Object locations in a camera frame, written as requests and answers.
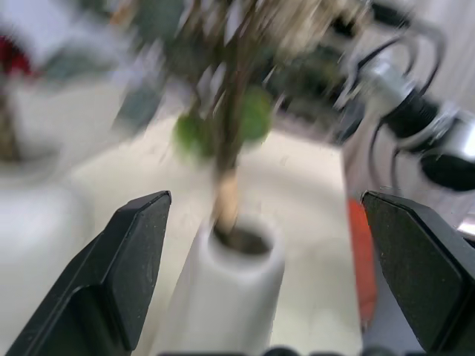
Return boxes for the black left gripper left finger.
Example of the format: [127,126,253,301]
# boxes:
[1,190,172,356]

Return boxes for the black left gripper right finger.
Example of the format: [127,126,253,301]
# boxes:
[361,190,475,354]

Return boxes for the dried flower bouquet green leaves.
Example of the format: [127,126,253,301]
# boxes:
[163,0,368,238]

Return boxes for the red flower bouquet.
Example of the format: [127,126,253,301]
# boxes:
[0,35,42,164]

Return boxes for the orange object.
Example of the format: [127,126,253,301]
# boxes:
[347,198,379,329]

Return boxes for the white round vase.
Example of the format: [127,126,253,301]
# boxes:
[0,79,123,356]

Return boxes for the white cylindrical vase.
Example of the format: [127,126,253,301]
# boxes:
[150,213,286,356]

